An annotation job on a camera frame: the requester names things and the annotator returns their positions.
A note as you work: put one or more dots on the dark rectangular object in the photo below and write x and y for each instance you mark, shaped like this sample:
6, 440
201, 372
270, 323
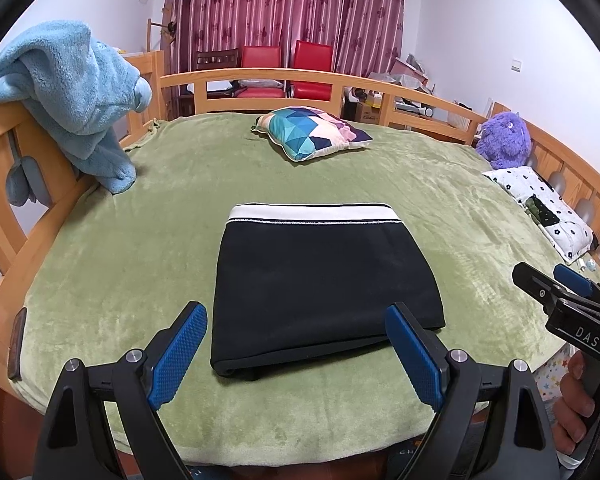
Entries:
17, 345

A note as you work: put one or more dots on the star printed sheet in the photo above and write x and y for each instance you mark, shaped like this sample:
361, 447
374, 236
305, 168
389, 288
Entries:
552, 375

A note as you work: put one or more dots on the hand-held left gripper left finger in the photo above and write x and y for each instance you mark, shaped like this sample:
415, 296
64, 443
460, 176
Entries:
177, 355

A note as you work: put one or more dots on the geometric print pillow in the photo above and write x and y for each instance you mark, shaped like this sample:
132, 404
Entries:
300, 132

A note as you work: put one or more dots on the white wall socket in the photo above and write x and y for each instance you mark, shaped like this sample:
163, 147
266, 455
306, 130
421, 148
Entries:
516, 64

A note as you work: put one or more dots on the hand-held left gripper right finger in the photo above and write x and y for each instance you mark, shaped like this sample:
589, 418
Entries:
412, 355

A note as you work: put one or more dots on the red chair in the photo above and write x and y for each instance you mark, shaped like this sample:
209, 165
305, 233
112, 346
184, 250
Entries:
260, 57
312, 60

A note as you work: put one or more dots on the wooden bed frame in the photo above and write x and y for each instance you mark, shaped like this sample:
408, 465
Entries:
300, 76

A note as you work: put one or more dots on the cardboard box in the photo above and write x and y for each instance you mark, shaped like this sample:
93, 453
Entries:
367, 110

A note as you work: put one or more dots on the green fleece blanket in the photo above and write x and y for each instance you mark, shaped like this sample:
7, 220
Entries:
130, 260

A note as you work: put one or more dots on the red patterned curtain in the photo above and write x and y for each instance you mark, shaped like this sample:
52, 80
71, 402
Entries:
280, 5

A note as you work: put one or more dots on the black pants with white stripe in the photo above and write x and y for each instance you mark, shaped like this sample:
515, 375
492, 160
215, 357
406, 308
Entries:
325, 285

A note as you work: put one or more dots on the wooden coat rack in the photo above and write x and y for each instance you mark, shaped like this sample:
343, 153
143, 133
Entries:
162, 30

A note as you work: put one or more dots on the person's right hand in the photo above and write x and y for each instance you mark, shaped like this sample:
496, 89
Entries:
570, 410

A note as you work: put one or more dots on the white floral pillow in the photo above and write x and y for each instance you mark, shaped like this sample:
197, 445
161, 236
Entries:
565, 225

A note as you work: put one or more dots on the purple plush toy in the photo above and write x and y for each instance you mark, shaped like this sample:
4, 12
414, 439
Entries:
505, 135

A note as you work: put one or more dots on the dark wooden chair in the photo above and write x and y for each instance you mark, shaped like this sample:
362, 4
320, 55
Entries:
217, 60

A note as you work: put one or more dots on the light blue fleece blanket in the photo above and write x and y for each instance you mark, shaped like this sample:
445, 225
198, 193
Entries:
65, 85

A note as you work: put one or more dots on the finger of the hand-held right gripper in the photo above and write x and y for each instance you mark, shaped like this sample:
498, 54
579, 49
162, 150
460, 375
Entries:
535, 285
572, 280

